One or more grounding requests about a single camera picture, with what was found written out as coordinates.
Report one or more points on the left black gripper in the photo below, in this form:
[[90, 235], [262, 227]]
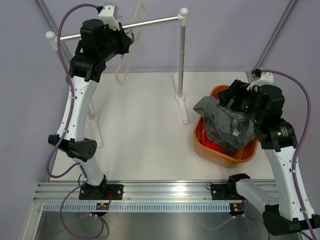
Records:
[[124, 41]]

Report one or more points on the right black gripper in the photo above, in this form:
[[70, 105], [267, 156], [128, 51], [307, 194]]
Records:
[[238, 89]]

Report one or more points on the grey shorts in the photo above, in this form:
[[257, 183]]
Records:
[[230, 130]]

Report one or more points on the white clothes hanger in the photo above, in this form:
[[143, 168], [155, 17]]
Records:
[[119, 80]]

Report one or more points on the orange shorts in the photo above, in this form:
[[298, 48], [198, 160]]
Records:
[[213, 145]]

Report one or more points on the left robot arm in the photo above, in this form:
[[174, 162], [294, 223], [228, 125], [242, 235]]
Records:
[[99, 43]]

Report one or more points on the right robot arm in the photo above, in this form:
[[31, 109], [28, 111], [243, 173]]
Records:
[[290, 212]]

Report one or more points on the orange plastic basket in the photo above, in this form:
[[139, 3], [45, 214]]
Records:
[[242, 155]]

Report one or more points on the clothes rack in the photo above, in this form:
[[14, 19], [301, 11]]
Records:
[[177, 77]]

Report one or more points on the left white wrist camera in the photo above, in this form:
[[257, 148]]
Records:
[[108, 13]]

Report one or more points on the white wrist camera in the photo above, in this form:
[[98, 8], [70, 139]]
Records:
[[108, 13], [259, 77]]

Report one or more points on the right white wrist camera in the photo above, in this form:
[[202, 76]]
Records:
[[259, 77]]

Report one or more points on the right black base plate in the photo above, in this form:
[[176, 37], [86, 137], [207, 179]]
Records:
[[223, 192]]

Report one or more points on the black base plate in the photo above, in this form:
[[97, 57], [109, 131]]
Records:
[[117, 192], [223, 192]]

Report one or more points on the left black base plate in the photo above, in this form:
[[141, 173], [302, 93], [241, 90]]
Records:
[[117, 192]]

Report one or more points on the aluminium rail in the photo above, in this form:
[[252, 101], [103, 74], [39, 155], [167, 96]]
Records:
[[135, 191]]

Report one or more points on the white slotted cable duct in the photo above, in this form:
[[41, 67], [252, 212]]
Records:
[[140, 207]]

